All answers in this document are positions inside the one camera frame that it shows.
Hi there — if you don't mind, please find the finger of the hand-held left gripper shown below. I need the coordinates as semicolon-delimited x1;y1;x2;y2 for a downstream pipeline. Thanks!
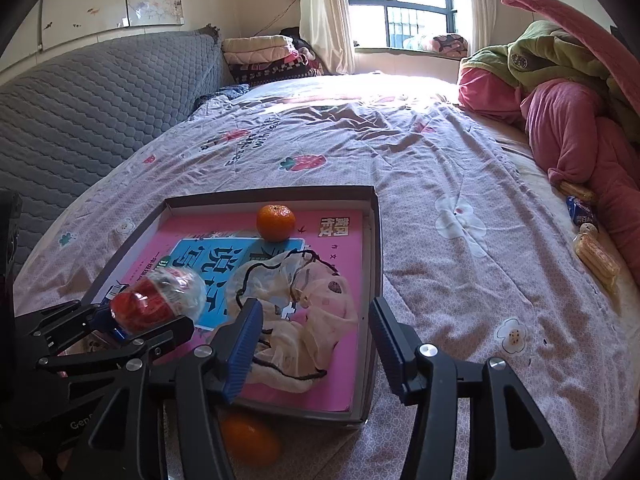
36;316;195;376
15;300;128;357

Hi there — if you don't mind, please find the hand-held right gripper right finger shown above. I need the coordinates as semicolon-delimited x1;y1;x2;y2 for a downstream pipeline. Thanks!
368;296;563;480

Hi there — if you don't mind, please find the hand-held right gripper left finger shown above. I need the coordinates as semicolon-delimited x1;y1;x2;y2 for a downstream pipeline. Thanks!
87;297;264;480

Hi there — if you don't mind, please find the red egg toy clear wrap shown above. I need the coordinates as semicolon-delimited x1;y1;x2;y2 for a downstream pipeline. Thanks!
109;266;207;335

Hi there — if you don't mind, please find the cream mesh drawstring bag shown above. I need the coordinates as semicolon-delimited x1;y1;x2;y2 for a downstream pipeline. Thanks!
222;250;361;395

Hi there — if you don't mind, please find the red snack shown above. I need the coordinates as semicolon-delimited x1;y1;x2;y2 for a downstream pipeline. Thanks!
219;409;282;468

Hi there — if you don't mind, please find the shallow grey cardboard box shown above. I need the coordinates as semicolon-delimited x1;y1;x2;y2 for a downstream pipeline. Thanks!
80;185;383;431

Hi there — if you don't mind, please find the orange tangerine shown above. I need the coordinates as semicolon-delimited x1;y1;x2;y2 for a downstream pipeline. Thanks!
256;203;297;242

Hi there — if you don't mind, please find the grey quilted headboard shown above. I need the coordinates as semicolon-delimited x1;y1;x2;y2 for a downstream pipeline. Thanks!
0;27;233;291

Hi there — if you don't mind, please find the cream bed sheet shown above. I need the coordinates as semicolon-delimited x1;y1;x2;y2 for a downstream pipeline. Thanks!
480;115;636;321

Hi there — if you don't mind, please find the long yellow snack packet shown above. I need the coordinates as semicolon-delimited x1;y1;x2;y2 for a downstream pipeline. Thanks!
572;225;621;291

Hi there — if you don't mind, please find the small blue snack packet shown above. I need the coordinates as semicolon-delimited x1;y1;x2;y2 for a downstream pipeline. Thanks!
566;195;600;228

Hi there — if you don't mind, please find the small yellow snack packet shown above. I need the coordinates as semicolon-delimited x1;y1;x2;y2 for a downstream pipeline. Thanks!
559;180;598;206

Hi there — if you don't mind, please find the dark blue cloth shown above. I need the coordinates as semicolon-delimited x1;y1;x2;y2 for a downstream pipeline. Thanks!
192;83;250;111

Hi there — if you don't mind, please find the pink quilt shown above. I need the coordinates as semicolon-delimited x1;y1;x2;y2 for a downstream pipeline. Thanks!
457;66;640;281

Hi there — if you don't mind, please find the folded dark patterned blanket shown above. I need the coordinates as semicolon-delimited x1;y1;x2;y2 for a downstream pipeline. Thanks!
226;52;323;88

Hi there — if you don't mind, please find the folded cream blanket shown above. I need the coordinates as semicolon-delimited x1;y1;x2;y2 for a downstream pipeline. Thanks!
221;35;291;67

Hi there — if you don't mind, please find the folded floral blanket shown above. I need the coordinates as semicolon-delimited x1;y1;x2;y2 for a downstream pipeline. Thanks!
402;33;468;57

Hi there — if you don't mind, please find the black garment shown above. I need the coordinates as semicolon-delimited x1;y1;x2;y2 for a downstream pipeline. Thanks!
279;26;316;58

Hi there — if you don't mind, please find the green fleece blanket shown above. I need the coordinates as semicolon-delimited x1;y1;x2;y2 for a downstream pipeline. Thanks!
460;20;640;133

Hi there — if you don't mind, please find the dark framed window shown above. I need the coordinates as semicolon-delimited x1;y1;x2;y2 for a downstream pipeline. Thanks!
342;0;460;51

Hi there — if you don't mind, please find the cream curtain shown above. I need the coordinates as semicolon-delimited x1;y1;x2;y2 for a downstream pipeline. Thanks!
297;0;358;77
462;0;498;56

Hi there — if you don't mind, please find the pink quilted pad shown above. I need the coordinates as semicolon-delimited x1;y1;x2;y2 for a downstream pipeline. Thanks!
501;0;640;126

